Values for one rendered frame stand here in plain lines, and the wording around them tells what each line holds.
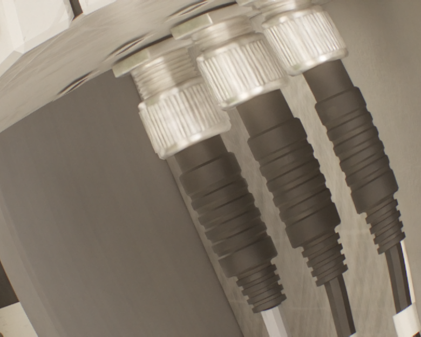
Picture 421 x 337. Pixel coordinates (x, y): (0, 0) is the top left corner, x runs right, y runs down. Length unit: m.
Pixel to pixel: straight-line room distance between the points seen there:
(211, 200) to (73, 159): 0.11
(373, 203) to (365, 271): 0.10
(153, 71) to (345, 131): 0.08
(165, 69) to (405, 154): 0.05
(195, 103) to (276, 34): 0.07
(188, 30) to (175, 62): 0.04
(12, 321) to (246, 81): 1.00
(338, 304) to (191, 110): 0.06
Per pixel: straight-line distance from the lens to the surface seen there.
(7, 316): 1.61
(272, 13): 0.59
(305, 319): 0.73
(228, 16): 0.62
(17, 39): 0.48
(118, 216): 0.76
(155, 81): 0.65
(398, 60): 0.63
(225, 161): 0.65
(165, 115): 0.65
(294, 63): 0.59
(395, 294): 0.59
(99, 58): 0.62
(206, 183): 0.65
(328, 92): 0.59
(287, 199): 0.62
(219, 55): 0.62
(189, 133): 0.65
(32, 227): 0.75
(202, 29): 0.62
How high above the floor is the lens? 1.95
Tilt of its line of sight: 42 degrees down
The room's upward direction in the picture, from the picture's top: 3 degrees counter-clockwise
